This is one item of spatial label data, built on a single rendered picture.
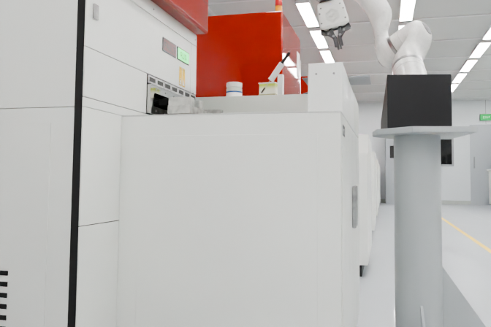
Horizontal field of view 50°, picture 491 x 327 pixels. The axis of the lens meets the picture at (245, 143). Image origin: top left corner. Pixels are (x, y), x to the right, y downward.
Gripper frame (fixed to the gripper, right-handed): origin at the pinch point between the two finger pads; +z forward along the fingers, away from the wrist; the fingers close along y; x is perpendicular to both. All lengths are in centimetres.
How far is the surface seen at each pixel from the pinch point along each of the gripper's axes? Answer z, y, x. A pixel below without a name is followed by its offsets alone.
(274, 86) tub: 4.4, -29.0, 23.3
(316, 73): 17.4, -6.6, -40.1
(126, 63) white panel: 2, -60, -43
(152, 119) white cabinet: 20, -54, -46
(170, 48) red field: -10, -57, -12
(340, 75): 19.6, -0.2, -40.0
